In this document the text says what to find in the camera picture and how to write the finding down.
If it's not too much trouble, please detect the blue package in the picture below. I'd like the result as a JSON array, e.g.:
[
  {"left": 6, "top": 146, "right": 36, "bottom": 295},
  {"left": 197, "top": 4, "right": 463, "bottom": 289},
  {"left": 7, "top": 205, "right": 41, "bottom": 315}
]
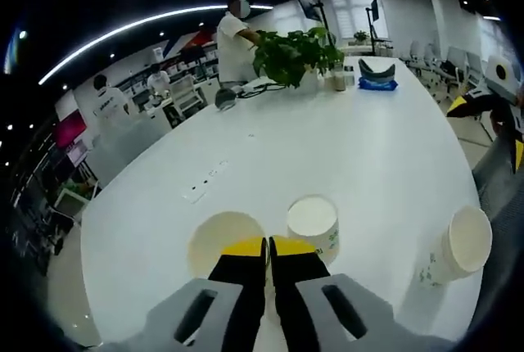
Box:
[{"left": 358, "top": 76, "right": 399, "bottom": 92}]

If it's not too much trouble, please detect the pink screen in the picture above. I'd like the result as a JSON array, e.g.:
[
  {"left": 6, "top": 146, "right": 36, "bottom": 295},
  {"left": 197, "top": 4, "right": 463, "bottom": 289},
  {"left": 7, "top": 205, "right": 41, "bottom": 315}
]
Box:
[{"left": 55, "top": 116, "right": 88, "bottom": 148}]

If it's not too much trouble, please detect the pale grey chair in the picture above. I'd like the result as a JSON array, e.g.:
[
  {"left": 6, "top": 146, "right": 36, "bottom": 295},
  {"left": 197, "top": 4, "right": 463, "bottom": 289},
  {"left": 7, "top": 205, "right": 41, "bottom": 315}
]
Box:
[{"left": 85, "top": 116, "right": 171, "bottom": 189}]

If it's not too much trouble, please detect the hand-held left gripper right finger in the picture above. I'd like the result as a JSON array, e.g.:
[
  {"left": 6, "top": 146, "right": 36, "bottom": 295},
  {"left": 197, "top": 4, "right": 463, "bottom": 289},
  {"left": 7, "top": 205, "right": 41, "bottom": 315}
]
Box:
[{"left": 268, "top": 235, "right": 400, "bottom": 352}]

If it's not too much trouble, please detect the curved ceiling light strip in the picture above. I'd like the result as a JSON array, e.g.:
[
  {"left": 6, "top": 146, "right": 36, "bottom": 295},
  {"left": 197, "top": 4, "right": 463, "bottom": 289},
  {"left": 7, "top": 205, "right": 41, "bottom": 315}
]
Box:
[{"left": 38, "top": 3, "right": 273, "bottom": 86}]

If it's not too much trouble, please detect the white table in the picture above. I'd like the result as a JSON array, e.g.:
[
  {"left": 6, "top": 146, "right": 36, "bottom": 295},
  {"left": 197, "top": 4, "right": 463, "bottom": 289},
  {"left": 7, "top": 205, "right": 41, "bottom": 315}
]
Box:
[{"left": 79, "top": 55, "right": 486, "bottom": 349}]

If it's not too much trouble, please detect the shelf of white storage boxes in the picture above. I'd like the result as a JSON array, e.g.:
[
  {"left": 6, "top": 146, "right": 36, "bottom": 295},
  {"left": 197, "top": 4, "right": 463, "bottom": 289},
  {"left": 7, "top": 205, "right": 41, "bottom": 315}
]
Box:
[{"left": 118, "top": 47, "right": 220, "bottom": 91}]

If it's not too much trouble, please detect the grey round device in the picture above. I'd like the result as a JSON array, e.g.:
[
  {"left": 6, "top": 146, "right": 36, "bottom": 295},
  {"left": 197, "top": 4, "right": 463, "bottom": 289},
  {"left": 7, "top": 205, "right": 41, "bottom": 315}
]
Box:
[{"left": 215, "top": 88, "right": 237, "bottom": 112}]

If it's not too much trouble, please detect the grey curved object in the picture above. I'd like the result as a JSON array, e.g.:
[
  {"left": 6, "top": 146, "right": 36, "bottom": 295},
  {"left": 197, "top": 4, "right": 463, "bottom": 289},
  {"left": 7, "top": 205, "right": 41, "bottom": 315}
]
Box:
[{"left": 358, "top": 57, "right": 397, "bottom": 83}]

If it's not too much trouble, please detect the white mesh chair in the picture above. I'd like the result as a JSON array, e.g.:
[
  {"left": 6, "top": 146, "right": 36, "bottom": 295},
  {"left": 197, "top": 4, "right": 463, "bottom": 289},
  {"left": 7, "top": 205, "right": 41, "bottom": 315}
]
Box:
[{"left": 169, "top": 75, "right": 206, "bottom": 118}]

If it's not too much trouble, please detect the black monitor on stand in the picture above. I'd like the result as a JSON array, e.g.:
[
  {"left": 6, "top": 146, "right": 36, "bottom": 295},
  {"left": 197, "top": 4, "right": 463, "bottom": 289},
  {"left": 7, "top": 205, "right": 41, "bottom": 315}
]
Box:
[
  {"left": 295, "top": 0, "right": 335, "bottom": 48},
  {"left": 365, "top": 0, "right": 390, "bottom": 48}
]

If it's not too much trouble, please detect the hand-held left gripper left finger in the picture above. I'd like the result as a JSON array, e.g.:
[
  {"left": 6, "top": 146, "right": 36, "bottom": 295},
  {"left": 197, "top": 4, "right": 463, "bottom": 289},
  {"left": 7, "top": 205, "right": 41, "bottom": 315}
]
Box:
[{"left": 138, "top": 236, "right": 269, "bottom": 352}]

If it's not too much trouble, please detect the green potted plant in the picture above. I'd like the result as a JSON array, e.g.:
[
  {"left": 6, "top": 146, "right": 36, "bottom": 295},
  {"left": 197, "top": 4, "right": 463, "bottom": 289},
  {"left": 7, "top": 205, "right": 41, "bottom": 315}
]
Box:
[{"left": 252, "top": 26, "right": 346, "bottom": 89}]

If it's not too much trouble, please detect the white plant pot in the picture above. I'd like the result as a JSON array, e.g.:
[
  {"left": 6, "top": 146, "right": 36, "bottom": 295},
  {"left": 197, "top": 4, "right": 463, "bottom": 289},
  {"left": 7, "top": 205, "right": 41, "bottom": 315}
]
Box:
[{"left": 301, "top": 65, "right": 325, "bottom": 88}]

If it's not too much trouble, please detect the black table cable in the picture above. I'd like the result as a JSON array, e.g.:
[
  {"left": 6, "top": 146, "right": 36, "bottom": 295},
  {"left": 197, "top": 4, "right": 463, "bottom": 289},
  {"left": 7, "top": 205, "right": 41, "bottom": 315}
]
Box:
[{"left": 235, "top": 81, "right": 287, "bottom": 97}]

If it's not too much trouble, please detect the row of white office chairs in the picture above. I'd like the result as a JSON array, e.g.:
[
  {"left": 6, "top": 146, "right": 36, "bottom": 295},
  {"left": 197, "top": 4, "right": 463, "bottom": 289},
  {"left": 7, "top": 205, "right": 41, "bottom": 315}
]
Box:
[{"left": 399, "top": 40, "right": 484, "bottom": 95}]

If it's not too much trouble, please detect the person's right hand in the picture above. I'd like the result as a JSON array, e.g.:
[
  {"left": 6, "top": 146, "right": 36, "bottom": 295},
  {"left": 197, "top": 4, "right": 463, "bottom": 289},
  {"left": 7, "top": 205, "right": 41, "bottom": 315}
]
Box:
[{"left": 490, "top": 108, "right": 508, "bottom": 138}]

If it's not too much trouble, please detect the white paper cup green print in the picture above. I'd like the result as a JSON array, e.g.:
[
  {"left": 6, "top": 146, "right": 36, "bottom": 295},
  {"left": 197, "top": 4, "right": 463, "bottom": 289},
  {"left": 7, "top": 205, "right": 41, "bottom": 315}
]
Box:
[
  {"left": 286, "top": 194, "right": 341, "bottom": 265},
  {"left": 187, "top": 211, "right": 268, "bottom": 279}
]

